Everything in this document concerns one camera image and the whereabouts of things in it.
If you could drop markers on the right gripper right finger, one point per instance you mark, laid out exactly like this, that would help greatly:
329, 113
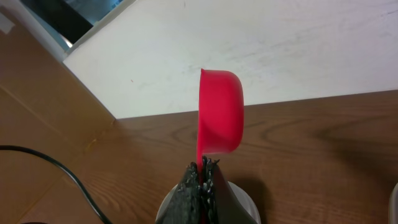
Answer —
219, 201

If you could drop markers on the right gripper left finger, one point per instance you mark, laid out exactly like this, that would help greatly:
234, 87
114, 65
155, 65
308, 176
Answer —
185, 204

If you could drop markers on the red measuring scoop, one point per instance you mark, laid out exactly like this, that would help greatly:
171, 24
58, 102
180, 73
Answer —
220, 113

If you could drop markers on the grey round bowl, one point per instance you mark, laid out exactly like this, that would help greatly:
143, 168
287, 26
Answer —
244, 199

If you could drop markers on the clear plastic container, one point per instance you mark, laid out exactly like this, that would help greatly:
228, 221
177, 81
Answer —
393, 206

